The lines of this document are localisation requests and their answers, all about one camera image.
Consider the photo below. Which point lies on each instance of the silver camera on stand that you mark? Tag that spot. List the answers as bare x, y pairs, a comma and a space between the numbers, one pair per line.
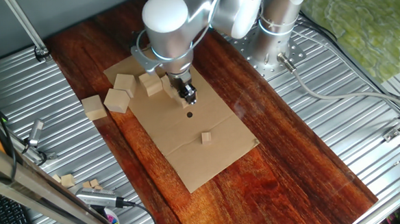
36, 131

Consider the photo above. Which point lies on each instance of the metal frame bar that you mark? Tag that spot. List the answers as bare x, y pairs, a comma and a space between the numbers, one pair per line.
36, 192

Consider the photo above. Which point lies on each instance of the small wooden cube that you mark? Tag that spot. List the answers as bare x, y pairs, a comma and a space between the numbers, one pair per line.
86, 184
94, 183
98, 187

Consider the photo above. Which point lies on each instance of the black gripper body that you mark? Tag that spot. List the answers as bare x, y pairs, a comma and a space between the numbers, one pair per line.
181, 80

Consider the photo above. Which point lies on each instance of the reddish wood grain board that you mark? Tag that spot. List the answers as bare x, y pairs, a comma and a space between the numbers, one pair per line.
274, 156

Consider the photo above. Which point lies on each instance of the metal camera stand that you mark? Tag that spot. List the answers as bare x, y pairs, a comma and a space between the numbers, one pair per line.
49, 156

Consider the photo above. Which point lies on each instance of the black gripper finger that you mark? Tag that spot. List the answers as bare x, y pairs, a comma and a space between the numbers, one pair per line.
185, 96
193, 93

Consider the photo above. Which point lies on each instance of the silver robot mounting plate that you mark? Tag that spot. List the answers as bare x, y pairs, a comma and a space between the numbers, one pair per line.
273, 70

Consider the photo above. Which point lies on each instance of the large wooden cube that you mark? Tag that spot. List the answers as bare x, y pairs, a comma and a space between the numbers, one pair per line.
93, 107
125, 84
166, 85
116, 100
177, 97
150, 86

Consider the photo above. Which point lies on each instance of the medium wooden cube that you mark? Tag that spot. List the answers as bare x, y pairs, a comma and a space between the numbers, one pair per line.
56, 178
68, 180
206, 138

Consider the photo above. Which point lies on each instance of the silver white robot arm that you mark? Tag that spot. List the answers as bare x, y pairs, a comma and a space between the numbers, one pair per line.
168, 34

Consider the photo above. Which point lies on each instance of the aluminium stand pole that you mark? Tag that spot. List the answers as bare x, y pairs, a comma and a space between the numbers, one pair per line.
28, 28

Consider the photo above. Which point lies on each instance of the brown cardboard sheet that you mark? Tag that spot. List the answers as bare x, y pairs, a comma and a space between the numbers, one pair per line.
195, 160

